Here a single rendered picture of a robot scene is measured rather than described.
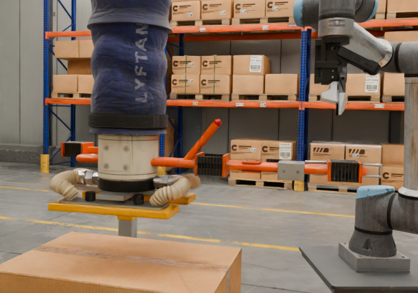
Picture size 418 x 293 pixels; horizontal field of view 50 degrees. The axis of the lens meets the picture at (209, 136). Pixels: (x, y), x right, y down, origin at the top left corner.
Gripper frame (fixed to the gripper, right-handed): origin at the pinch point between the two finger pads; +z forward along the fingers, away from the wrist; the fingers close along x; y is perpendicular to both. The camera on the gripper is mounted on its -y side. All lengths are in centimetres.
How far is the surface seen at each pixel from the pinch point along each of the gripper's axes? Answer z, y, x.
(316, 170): 14.0, 5.7, 3.7
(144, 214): 26, 48, 16
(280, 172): 15.0, 14.9, 3.9
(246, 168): 14.6, 23.9, 3.9
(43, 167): 124, 570, -731
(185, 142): 67, 288, -851
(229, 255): 42, 30, -7
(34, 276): 42, 74, 24
